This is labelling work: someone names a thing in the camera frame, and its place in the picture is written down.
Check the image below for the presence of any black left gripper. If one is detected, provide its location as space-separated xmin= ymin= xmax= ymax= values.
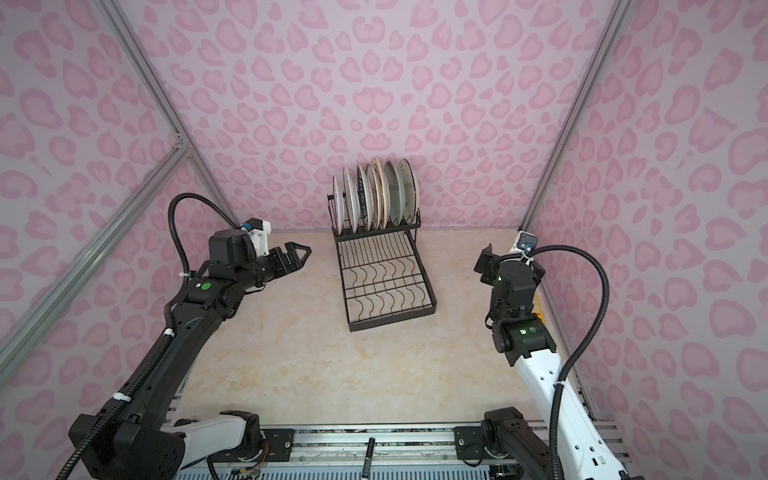
xmin=236 ymin=241 xmax=311 ymax=292

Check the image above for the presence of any orange sunburst plate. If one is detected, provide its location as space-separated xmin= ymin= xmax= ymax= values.
xmin=333 ymin=176 xmax=346 ymax=237
xmin=365 ymin=163 xmax=380 ymax=230

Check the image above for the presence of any white plate green ring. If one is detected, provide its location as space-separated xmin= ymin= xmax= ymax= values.
xmin=342 ymin=166 xmax=361 ymax=235

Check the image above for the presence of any green-rim lettered white plate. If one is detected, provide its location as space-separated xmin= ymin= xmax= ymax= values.
xmin=357 ymin=165 xmax=373 ymax=231

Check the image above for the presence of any cat pumpkin star plate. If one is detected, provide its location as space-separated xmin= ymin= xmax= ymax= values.
xmin=372 ymin=157 xmax=390 ymax=229

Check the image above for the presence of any light blue flower plate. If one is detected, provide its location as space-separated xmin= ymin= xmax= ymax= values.
xmin=385 ymin=161 xmax=405 ymax=226

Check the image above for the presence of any white floral speckled plate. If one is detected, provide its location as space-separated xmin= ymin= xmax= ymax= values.
xmin=398 ymin=158 xmax=419 ymax=224

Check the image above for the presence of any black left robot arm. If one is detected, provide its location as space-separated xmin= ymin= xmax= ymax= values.
xmin=57 ymin=192 xmax=311 ymax=479

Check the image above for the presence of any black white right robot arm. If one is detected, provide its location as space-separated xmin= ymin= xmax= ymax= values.
xmin=455 ymin=231 xmax=631 ymax=479

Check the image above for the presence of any black two-tier dish rack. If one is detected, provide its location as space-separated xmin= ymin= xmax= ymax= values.
xmin=327 ymin=195 xmax=438 ymax=332

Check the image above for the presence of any yellow calculator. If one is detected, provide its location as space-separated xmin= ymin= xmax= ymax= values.
xmin=534 ymin=295 xmax=546 ymax=323

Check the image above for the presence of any black marker pen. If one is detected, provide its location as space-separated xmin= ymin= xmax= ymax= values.
xmin=361 ymin=437 xmax=376 ymax=480

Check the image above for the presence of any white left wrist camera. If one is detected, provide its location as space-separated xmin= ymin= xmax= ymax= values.
xmin=241 ymin=218 xmax=272 ymax=257

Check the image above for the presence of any diagonal aluminium frame bar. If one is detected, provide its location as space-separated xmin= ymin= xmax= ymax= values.
xmin=1 ymin=141 xmax=189 ymax=385

